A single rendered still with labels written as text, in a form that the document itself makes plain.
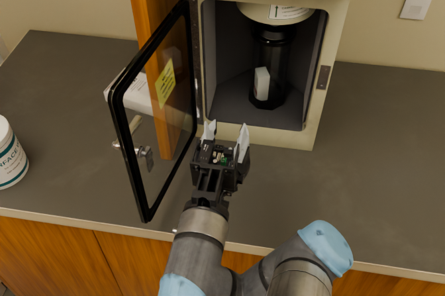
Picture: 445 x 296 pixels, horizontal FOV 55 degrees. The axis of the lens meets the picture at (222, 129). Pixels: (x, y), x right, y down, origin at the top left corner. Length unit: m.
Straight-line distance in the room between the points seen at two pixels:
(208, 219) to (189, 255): 0.06
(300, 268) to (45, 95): 1.04
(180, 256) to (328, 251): 0.19
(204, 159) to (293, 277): 0.24
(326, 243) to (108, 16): 1.19
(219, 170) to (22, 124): 0.80
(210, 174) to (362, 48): 0.94
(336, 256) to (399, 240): 0.53
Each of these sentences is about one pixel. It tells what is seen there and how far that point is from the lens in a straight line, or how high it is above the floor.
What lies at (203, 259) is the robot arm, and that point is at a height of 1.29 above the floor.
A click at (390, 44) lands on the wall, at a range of 1.48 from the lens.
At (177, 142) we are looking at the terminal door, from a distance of 1.00.
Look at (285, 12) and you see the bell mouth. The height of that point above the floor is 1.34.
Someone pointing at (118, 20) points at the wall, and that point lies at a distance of 1.55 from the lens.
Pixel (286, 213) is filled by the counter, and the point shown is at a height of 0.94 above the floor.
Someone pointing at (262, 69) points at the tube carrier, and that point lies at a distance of 1.06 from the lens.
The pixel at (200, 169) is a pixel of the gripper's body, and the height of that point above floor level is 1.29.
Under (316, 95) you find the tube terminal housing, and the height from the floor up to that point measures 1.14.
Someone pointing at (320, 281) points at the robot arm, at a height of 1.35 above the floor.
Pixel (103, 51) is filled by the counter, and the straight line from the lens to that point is 1.51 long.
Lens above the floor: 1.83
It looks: 48 degrees down
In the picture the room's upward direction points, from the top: straight up
